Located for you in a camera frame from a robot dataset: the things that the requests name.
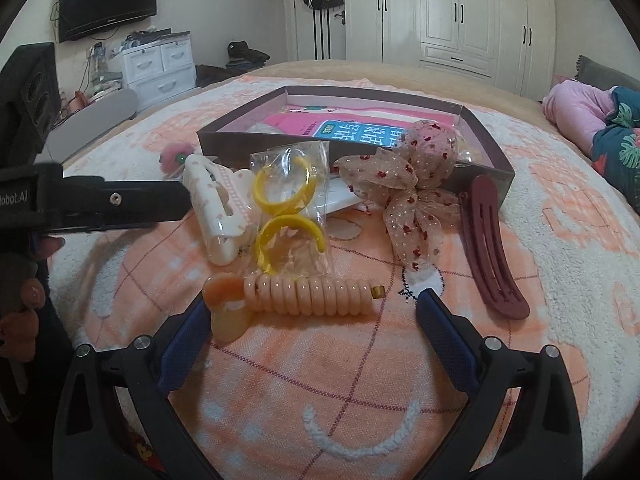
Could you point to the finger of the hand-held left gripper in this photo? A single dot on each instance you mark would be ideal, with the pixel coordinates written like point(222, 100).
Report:
point(130, 205)

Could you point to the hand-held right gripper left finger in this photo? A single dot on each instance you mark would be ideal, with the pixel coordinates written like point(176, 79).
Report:
point(185, 340)

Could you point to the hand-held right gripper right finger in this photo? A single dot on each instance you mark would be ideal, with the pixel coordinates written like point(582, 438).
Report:
point(445, 330)

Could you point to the white claw hair clip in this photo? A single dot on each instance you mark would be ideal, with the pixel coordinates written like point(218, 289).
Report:
point(212, 210)

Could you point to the maroon hair clip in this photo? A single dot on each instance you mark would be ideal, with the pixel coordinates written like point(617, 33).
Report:
point(492, 260)

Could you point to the bagged yellow hoop earrings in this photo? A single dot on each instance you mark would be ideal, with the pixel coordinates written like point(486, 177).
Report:
point(287, 195)

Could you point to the brown cardboard box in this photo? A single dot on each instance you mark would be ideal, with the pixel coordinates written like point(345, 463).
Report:
point(490, 170)

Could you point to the person's left hand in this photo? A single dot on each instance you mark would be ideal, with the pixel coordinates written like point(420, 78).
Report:
point(20, 330)

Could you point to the grey board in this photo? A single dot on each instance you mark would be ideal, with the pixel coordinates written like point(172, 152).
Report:
point(90, 125)

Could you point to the white drawer cabinet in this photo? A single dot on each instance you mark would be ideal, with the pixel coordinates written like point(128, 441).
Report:
point(155, 67)

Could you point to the dark clothes pile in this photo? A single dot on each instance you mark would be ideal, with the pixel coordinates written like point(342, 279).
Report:
point(245, 55)

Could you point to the white room door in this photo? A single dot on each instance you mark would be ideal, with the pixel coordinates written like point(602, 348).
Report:
point(305, 35)

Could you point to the floral dark quilt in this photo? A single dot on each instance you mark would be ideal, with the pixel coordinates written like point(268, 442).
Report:
point(620, 145)

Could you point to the pink duvet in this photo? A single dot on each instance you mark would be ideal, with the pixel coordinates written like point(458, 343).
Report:
point(575, 110)

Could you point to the tan bedspread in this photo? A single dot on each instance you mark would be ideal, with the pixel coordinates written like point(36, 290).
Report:
point(360, 71)

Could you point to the grey pillow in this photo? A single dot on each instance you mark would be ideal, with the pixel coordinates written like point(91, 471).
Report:
point(605, 72)

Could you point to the white wardrobe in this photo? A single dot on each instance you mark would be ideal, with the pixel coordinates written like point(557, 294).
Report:
point(450, 20)

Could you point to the black wall television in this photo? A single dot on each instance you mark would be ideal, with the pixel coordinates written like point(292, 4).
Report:
point(107, 2)

